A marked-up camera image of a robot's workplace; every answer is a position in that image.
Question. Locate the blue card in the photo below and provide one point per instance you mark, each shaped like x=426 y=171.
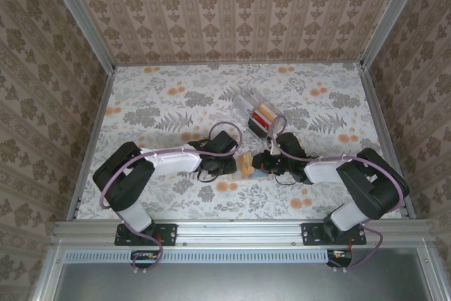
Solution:
x=260 y=174

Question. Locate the small wooden tray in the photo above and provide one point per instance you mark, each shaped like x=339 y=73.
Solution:
x=246 y=165

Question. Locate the clear plastic card box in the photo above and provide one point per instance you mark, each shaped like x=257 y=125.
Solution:
x=252 y=91

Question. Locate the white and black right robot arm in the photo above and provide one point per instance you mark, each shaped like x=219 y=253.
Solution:
x=324 y=170

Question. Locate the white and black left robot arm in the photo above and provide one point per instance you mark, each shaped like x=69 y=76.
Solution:
x=172 y=161

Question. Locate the black card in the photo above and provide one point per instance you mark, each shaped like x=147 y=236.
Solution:
x=256 y=128

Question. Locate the red card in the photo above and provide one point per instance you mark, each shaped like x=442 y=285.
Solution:
x=260 y=118

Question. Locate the orange tan card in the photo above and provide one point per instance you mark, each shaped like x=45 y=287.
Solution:
x=267 y=112

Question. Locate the floral table cover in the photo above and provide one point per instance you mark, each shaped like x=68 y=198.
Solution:
x=158 y=79

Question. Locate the black connector box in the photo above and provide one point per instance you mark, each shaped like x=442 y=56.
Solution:
x=340 y=256
x=144 y=257

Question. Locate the grey metal sheet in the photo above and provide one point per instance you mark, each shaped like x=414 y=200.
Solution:
x=229 y=283

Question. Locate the aluminium front rail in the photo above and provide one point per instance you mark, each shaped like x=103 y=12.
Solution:
x=239 y=232

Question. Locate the aluminium corner post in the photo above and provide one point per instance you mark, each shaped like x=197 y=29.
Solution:
x=81 y=15
x=394 y=15

